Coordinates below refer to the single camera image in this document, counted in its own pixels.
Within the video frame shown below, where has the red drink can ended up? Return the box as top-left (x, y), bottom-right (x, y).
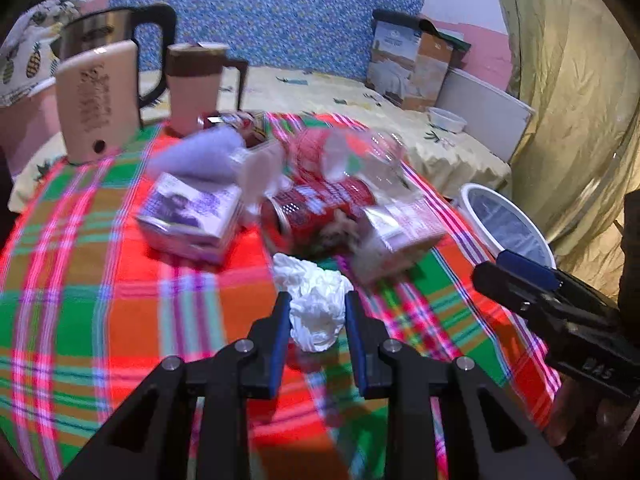
top-left (259, 177), bottom-right (376, 257)

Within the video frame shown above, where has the white trash bin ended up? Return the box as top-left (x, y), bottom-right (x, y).
top-left (454, 183), bottom-right (556, 269)

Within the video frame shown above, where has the pink brown lidded mug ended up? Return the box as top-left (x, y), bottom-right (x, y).
top-left (164, 42), bottom-right (250, 136)

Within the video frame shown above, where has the olive green curtain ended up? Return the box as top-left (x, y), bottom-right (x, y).
top-left (499, 0), bottom-right (639, 298)

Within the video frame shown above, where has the bedding product box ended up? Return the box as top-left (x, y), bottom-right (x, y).
top-left (364, 9), bottom-right (471, 112)

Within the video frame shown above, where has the clear crushed plastic bottle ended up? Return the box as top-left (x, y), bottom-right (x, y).
top-left (282, 127), bottom-right (414, 196)

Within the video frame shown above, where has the pink storage bin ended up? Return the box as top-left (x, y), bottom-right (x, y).
top-left (1, 77), bottom-right (60, 177)

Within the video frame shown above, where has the purple milk carton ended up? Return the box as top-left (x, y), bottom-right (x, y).
top-left (136, 172), bottom-right (243, 264)

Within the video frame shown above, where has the pink white small carton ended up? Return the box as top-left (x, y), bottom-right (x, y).
top-left (350, 198), bottom-right (447, 285)

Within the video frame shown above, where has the white yogurt cup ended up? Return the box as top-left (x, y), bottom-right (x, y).
top-left (231, 140), bottom-right (284, 207)

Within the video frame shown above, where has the blue floral headboard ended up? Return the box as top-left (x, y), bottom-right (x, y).
top-left (110, 0), bottom-right (424, 80)

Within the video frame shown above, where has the white plastic bowl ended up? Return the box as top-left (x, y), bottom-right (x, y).
top-left (427, 107), bottom-right (468, 133)

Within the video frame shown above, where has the cream electric kettle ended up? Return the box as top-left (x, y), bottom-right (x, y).
top-left (55, 3), bottom-right (177, 165)

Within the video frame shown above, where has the red plaid tablecloth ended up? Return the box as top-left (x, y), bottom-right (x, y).
top-left (1, 126), bottom-right (560, 479)

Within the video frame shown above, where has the red cartoon face can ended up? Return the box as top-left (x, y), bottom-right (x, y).
top-left (198, 110), bottom-right (268, 148)

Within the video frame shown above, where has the yellow patterned bed sheet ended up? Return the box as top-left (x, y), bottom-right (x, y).
top-left (8, 67), bottom-right (511, 214)

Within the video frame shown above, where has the pineapple print bedding pile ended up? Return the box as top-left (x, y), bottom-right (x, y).
top-left (1, 0), bottom-right (87, 107)

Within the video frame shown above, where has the white panel board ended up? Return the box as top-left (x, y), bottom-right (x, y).
top-left (436, 68), bottom-right (535, 162)

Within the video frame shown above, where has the white tissue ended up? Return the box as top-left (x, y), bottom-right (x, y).
top-left (273, 252), bottom-right (354, 353)

